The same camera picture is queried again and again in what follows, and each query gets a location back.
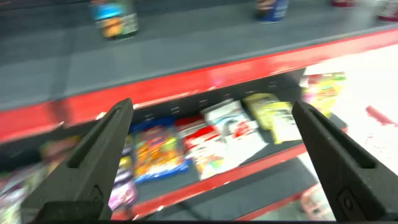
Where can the blue and orange snack can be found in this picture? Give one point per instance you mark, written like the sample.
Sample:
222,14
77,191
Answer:
114,19

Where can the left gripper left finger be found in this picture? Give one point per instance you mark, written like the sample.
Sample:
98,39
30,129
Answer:
90,174

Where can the blue and orange snack pack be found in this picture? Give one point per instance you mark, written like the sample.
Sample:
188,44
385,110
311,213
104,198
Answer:
158,154

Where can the yellow and green snack pack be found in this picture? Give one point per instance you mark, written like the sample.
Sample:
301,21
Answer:
325,90

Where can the pale yellow snack pack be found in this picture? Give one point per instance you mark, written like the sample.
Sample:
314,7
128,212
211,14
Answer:
283,123

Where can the dark blue snack can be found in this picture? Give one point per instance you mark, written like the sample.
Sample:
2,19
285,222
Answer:
271,10

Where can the black and red shop shelf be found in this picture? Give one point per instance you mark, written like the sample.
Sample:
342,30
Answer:
192,77

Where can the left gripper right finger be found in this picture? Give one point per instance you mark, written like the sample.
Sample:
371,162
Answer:
345,168

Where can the pink shopping cart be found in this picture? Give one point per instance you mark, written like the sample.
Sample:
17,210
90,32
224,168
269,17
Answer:
315,203

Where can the purple snack pack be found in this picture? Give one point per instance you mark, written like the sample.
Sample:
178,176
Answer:
123,183

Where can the pink and green snack pack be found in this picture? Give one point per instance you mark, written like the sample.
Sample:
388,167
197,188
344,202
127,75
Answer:
21,183

